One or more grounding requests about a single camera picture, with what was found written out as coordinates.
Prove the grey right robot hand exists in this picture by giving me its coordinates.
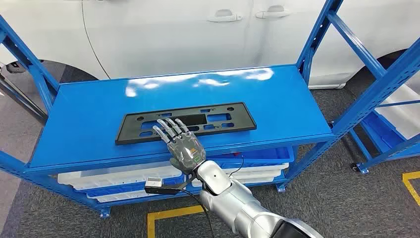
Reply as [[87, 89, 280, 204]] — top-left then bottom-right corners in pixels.
[[152, 118, 207, 175]]

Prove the black plastic licence plate frame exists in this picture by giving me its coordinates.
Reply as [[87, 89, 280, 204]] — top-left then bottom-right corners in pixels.
[[114, 102, 257, 146]]

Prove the blue metal shelf rack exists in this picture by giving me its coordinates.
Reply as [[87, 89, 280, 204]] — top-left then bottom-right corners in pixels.
[[0, 0, 420, 219], [348, 98, 420, 176]]

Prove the yellow floor tape square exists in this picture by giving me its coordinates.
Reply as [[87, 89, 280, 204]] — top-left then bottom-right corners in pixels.
[[402, 171, 420, 207], [147, 205, 206, 238]]

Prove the translucent white plastic bin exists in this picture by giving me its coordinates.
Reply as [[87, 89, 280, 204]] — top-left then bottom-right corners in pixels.
[[57, 161, 185, 191]]

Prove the white car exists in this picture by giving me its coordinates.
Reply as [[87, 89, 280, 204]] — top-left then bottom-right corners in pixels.
[[0, 0, 420, 90]]

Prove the large white plastic bin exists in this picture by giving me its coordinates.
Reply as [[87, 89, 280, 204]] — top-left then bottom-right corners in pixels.
[[374, 70, 420, 140]]

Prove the black camera bracket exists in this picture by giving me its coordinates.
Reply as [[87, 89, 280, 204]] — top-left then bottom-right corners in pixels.
[[160, 176, 198, 196]]

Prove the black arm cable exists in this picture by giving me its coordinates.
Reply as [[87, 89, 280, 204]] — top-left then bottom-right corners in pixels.
[[178, 187, 216, 238]]

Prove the white car door handle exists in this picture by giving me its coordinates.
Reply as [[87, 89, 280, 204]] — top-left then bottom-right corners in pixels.
[[255, 4, 292, 19], [207, 9, 244, 23]]

